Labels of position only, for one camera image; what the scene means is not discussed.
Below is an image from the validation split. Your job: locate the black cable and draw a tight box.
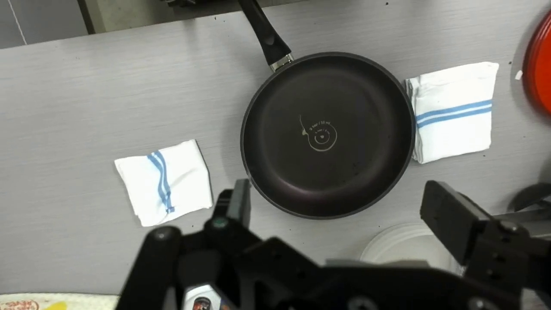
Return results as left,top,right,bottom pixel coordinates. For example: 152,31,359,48
505,181,551,215

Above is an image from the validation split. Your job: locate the large clear plastic container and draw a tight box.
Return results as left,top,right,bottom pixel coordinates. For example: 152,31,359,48
357,220,464,279

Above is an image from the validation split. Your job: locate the yellow printed bag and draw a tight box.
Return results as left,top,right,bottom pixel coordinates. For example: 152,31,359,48
0,293,120,310

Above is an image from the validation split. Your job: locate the white cloth with blue stripes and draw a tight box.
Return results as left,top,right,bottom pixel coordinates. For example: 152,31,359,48
404,60,500,167
111,138,214,229

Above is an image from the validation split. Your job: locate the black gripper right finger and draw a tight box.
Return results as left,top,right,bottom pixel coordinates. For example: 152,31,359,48
418,179,551,289

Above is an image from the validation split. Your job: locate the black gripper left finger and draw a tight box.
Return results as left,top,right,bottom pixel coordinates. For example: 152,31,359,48
202,177,271,262

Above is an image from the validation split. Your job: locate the black frying pan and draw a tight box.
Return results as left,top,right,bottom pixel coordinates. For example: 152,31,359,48
237,0,416,220

